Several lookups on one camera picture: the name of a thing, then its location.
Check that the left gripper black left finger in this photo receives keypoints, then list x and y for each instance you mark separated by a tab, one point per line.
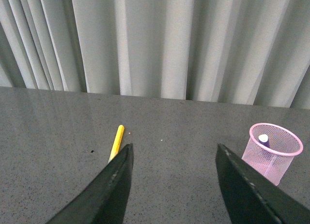
105	199

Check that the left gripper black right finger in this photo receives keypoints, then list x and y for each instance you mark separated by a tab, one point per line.
250	198

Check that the purple pen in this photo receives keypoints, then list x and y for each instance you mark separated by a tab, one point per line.
264	140

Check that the pink mesh cup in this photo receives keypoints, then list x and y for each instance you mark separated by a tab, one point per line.
271	162

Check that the yellow pen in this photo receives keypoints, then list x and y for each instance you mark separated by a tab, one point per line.
117	143

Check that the grey pleated curtain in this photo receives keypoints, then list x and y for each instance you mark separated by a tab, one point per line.
253	52

